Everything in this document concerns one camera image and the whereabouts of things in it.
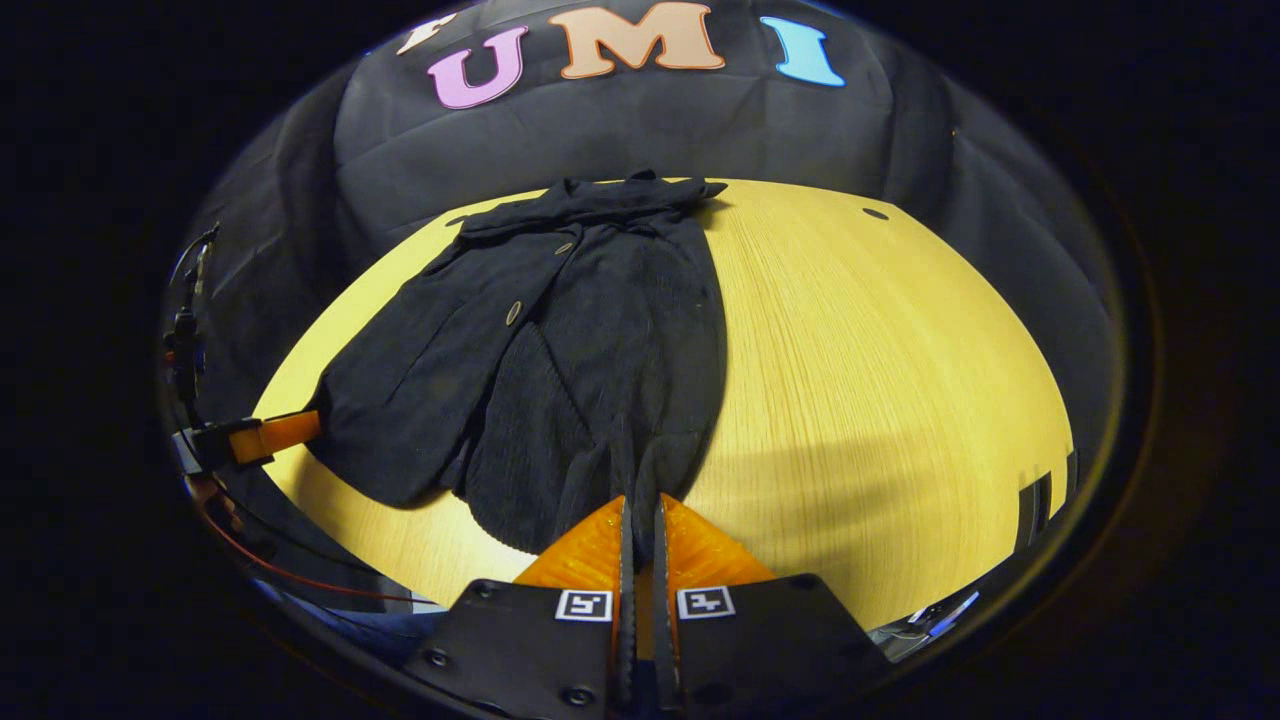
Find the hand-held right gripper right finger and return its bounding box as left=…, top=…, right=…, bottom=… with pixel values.
left=652, top=492, right=896, bottom=720

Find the dark box-shaped object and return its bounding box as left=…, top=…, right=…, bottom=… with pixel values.
left=1018, top=472, right=1053, bottom=549

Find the black buttoned shirt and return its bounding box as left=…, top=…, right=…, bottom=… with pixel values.
left=305, top=170, right=729, bottom=556

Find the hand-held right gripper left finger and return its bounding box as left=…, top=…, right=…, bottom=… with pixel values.
left=403, top=493, right=639, bottom=720

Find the black backdrop cloth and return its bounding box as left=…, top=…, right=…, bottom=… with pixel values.
left=160, top=0, right=1126, bottom=481

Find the thin red cable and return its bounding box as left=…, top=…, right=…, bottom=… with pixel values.
left=195, top=490, right=431, bottom=605

